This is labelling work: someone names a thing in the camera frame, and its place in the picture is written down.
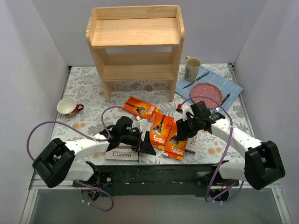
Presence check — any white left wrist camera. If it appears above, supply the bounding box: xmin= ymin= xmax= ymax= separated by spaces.
xmin=131 ymin=117 xmax=149 ymax=134

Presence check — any floral table mat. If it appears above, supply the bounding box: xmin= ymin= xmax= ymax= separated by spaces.
xmin=52 ymin=64 xmax=260 ymax=166

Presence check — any orange Gillette razor box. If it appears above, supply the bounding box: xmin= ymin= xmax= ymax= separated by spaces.
xmin=163 ymin=122 xmax=187 ymax=161
xmin=124 ymin=96 xmax=160 ymax=122
xmin=149 ymin=113 xmax=174 ymax=150

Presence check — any blue checkered cloth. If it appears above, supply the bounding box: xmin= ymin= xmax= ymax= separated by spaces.
xmin=176 ymin=67 xmax=243 ymax=111

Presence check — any white Harry's razor box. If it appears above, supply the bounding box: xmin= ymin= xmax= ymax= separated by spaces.
xmin=105 ymin=149 xmax=139 ymax=161
xmin=185 ymin=131 xmax=202 ymax=154
xmin=118 ymin=143 xmax=132 ymax=149

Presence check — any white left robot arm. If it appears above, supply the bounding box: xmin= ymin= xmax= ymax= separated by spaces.
xmin=32 ymin=116 xmax=156 ymax=188

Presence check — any black handled fork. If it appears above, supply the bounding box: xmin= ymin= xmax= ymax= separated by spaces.
xmin=215 ymin=93 xmax=231 ymax=112

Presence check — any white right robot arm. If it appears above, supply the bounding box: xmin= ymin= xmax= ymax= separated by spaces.
xmin=176 ymin=101 xmax=285 ymax=190

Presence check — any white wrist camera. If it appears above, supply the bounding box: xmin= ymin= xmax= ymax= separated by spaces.
xmin=131 ymin=117 xmax=149 ymax=134
xmin=176 ymin=104 xmax=194 ymax=121

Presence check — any black handled knife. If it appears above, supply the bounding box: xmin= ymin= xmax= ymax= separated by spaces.
xmin=183 ymin=71 xmax=210 ymax=89

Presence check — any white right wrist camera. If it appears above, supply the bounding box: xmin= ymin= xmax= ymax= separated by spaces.
xmin=176 ymin=104 xmax=194 ymax=121

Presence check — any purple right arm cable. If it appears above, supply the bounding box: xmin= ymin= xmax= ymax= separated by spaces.
xmin=178 ymin=96 xmax=245 ymax=203

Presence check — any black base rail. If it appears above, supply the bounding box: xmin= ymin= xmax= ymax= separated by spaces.
xmin=41 ymin=161 xmax=267 ymax=198

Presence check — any cream patterned mug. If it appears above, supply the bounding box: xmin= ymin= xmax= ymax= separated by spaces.
xmin=184 ymin=56 xmax=202 ymax=82

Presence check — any white red floral cup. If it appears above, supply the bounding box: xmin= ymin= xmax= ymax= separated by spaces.
xmin=57 ymin=98 xmax=84 ymax=118

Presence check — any wooden two-tier shelf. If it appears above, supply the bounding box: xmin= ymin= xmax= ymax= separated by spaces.
xmin=86 ymin=5 xmax=185 ymax=100

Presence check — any pink dotted plate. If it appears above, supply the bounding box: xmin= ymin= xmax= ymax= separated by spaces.
xmin=190 ymin=83 xmax=223 ymax=109

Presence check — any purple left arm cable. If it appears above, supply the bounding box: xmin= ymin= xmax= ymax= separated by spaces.
xmin=26 ymin=106 xmax=143 ymax=212

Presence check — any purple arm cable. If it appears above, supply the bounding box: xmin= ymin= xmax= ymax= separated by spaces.
xmin=178 ymin=96 xmax=245 ymax=203
xmin=26 ymin=106 xmax=143 ymax=212

